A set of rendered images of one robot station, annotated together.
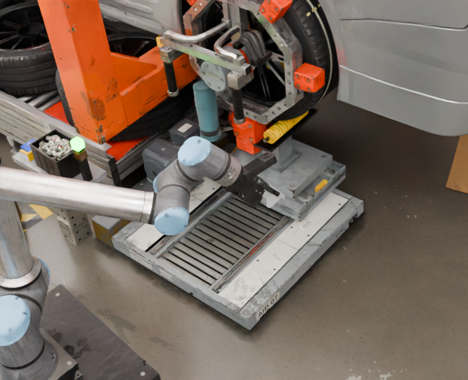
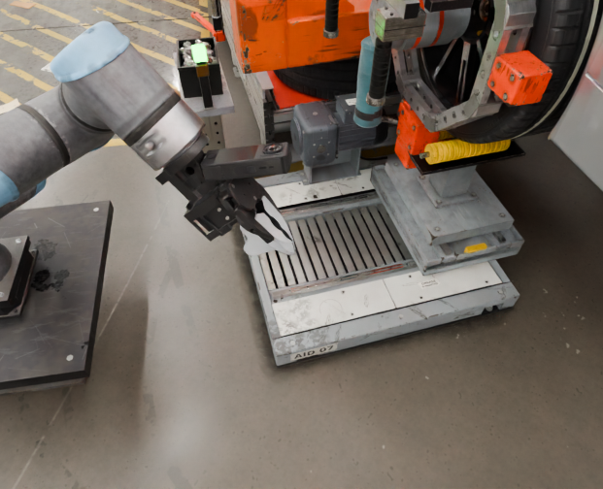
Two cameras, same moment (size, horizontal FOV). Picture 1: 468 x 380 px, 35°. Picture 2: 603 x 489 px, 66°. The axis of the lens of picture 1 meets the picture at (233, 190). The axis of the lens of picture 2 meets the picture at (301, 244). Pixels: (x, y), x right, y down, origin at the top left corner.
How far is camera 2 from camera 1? 1.68 m
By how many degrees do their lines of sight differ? 22
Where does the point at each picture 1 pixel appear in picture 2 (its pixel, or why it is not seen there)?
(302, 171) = (462, 219)
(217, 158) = (120, 93)
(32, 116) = not seen: hidden behind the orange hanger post
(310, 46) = (552, 19)
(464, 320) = not seen: outside the picture
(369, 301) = (438, 425)
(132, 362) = (75, 335)
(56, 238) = not seen: hidden behind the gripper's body
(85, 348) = (55, 285)
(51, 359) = not seen: outside the picture
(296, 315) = (340, 382)
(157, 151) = (306, 113)
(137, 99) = (310, 38)
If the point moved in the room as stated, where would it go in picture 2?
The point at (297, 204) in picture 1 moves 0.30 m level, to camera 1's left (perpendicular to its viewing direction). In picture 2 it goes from (431, 254) to (351, 222)
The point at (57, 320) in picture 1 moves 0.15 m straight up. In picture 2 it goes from (68, 236) to (48, 200)
